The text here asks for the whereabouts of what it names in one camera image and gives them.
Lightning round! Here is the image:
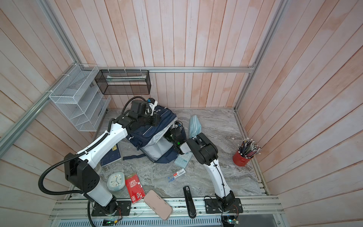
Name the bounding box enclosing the navy blue backpack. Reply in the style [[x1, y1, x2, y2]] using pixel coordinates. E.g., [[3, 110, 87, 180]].
[[123, 106, 184, 164]]

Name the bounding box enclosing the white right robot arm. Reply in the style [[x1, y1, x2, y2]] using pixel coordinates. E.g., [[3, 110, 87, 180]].
[[164, 127, 235, 210]]

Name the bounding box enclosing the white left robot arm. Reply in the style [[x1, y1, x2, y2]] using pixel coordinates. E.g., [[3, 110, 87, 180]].
[[65, 96, 160, 207]]

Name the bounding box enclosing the light blue pencil pouch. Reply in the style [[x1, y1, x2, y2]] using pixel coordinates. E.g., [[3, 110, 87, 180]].
[[189, 115, 202, 139]]

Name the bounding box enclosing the light blue calculator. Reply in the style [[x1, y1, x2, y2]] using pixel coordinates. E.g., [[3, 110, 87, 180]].
[[174, 152, 193, 168]]

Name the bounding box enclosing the red booklet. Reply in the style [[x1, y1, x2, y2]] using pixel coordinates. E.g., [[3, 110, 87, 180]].
[[125, 173, 146, 204]]

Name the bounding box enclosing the mint green alarm clock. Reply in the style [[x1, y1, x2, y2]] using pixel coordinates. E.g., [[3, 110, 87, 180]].
[[107, 172, 125, 192]]

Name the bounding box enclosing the black stapler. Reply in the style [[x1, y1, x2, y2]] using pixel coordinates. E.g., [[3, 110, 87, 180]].
[[183, 186, 197, 219]]

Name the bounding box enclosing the red pencil holder with pencils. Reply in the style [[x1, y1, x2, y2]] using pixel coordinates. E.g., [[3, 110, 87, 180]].
[[233, 138, 261, 167]]

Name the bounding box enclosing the pink pencil case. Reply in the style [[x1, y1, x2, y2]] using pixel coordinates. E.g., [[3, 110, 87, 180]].
[[144, 190, 173, 220]]

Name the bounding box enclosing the black mesh wall basket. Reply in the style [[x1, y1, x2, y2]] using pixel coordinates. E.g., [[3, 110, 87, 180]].
[[95, 69, 151, 95]]

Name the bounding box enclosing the white wire mesh shelf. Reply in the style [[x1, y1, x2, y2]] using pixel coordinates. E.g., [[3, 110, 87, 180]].
[[50, 64, 111, 132]]

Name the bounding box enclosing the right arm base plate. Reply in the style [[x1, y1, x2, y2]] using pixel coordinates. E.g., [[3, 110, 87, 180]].
[[204, 196, 244, 214]]

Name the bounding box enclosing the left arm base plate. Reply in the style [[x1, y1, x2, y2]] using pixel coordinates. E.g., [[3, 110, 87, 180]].
[[91, 200, 132, 217]]

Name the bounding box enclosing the black corrugated cable hose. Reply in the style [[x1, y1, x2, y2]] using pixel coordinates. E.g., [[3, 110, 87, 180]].
[[38, 131, 110, 227]]

